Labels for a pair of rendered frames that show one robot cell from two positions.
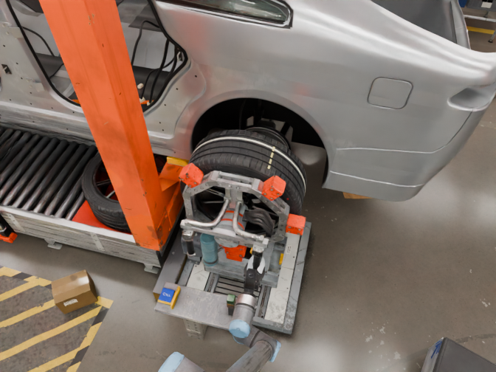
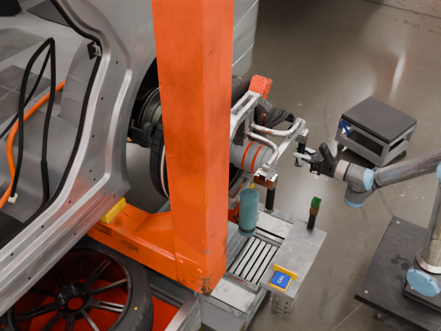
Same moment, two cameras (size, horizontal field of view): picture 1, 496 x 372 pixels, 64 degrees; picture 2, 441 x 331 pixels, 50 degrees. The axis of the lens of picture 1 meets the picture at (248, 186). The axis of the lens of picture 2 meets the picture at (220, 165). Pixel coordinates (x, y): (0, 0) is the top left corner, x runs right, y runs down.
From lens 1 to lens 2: 1.86 m
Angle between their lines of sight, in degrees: 49
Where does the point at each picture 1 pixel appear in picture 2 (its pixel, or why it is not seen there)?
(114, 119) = (228, 80)
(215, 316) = (311, 242)
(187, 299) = (287, 263)
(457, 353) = (355, 112)
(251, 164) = (236, 83)
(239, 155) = not seen: hidden behind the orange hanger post
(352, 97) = not seen: outside the picture
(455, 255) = not seen: hidden behind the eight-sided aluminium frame
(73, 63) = (212, 20)
